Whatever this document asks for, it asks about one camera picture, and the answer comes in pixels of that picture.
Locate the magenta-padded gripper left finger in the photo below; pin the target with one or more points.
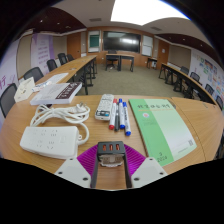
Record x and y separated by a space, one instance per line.
75 171

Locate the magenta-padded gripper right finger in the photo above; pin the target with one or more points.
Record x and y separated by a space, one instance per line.
146 171

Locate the black multi-port charger block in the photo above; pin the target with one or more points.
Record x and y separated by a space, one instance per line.
111 148

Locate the green booklet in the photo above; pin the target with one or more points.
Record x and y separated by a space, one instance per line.
160 130

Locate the blue-capped whiteboard marker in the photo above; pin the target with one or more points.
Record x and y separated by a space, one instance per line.
126 121
121 113

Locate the red-capped whiteboard marker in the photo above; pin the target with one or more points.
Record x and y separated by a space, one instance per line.
113 113

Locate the white remote control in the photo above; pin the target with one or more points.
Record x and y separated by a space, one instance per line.
104 106

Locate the white and maroon book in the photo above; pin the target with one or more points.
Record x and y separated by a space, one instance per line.
55 94

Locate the small blue-white packet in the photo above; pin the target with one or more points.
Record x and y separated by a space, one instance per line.
39 86

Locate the white paper sheets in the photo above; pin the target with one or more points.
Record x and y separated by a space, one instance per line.
53 79

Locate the black mesh office chair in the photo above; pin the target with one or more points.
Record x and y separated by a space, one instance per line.
7 98
33 73

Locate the long wooden conference table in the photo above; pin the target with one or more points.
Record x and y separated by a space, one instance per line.
181 75

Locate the row of black office chairs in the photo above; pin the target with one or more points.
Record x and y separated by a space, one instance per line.
208 89
52 65

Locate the small dark side table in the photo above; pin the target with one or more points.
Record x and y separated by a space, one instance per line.
152 59

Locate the black desk chair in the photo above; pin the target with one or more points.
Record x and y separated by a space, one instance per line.
111 59

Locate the wooden desk with black legs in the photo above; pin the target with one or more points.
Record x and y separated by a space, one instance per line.
121 56

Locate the wooden door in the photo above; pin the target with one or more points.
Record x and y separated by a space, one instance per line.
163 53
73 45

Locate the bright ceiling light panel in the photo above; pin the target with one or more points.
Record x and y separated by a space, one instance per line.
146 10

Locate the colourful wall pictures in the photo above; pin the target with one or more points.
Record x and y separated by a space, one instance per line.
210 71

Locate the purple wall banner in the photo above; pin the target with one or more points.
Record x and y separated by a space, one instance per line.
42 53

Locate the white wall board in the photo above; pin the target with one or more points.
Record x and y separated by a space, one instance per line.
147 45

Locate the green wall board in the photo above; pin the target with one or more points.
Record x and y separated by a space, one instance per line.
94 41

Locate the large black wall screen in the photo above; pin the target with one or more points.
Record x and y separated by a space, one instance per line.
121 41

